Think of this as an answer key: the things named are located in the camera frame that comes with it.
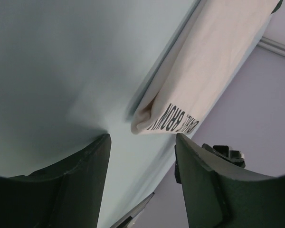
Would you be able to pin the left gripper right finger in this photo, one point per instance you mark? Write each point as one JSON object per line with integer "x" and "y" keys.
{"x": 220, "y": 193}

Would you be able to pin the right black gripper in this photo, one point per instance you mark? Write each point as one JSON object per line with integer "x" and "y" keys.
{"x": 226, "y": 153}

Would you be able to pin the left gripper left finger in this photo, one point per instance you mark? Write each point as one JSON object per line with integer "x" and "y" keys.
{"x": 66, "y": 194}

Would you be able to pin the white green raglan t-shirt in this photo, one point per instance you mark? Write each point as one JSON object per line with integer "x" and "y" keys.
{"x": 200, "y": 64}

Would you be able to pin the right aluminium frame post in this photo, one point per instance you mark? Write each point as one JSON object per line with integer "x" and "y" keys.
{"x": 272, "y": 46}

